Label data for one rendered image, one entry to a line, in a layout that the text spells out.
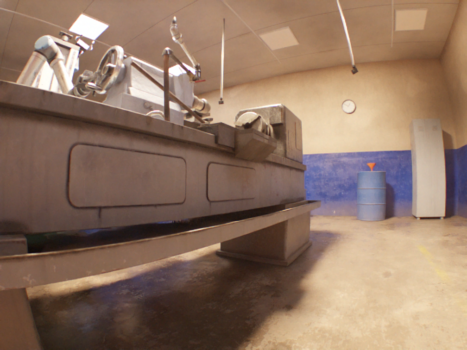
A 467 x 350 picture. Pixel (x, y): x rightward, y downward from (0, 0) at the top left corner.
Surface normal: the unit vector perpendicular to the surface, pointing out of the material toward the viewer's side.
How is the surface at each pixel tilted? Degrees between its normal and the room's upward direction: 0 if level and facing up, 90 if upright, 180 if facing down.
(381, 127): 90
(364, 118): 90
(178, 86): 78
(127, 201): 90
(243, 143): 90
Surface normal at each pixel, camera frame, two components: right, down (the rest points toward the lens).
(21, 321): 0.84, -0.02
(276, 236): -0.54, -0.05
